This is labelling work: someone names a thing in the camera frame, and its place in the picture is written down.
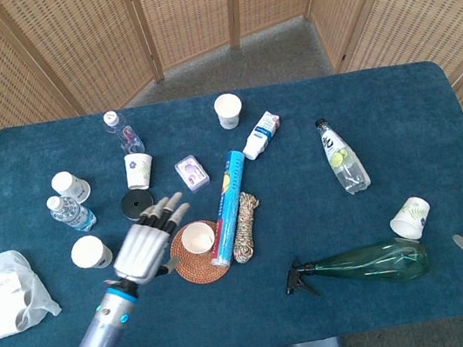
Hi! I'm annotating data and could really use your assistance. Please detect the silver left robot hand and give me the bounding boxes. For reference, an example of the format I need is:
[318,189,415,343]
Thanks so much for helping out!
[103,189,203,290]

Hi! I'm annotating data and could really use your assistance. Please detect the white cup green flower print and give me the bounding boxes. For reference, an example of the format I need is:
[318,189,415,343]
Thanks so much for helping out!
[178,218,219,257]

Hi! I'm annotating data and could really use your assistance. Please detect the white cup dark blue flower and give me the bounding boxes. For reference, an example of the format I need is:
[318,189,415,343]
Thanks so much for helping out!
[67,231,116,274]

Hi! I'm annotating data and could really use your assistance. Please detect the round woven rattan coaster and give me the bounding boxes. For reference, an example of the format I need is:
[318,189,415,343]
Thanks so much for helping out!
[164,215,235,289]

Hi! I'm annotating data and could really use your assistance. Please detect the white cup purple flower leaves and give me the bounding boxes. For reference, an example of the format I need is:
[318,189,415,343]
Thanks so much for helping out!
[122,150,158,193]
[386,193,436,244]

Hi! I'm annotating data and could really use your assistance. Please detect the white cup light blue print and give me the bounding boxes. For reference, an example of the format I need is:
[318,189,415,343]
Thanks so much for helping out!
[48,166,94,209]

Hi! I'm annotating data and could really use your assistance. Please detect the white cup pale blue flower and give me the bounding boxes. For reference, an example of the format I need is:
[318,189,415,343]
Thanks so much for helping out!
[211,91,247,132]

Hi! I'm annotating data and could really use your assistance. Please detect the black tape roll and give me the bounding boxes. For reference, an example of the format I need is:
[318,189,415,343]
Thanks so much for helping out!
[117,186,158,224]

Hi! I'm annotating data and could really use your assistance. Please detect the clear Aquafina water bottle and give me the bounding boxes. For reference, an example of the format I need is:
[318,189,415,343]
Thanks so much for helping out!
[45,190,99,238]

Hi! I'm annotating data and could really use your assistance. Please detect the blue cling film roll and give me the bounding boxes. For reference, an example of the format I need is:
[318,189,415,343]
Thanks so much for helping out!
[192,148,263,271]

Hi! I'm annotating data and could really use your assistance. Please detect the clear water bottle pink label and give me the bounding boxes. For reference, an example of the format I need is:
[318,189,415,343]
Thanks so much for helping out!
[101,105,147,159]

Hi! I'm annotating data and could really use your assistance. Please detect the green spray bottle black trigger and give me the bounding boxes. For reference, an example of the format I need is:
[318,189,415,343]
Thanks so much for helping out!
[280,235,433,303]

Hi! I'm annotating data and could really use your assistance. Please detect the white plastic bag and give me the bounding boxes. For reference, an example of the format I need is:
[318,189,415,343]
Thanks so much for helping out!
[0,243,66,344]

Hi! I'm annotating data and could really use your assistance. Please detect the white blue milk carton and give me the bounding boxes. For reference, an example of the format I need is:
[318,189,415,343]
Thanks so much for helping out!
[236,108,288,163]

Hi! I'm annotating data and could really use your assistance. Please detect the blue tablecloth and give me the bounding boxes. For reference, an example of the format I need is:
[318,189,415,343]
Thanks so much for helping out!
[0,53,463,347]

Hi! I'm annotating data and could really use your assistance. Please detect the clear lime soda bottle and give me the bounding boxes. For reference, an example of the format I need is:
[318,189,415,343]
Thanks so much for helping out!
[313,111,373,201]

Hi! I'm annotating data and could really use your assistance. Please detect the wooden rattan folding screen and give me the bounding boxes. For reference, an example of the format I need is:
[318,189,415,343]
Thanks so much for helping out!
[0,0,463,259]

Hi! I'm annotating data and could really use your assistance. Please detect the beige braided rope bundle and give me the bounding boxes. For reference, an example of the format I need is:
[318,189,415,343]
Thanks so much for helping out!
[223,189,271,265]

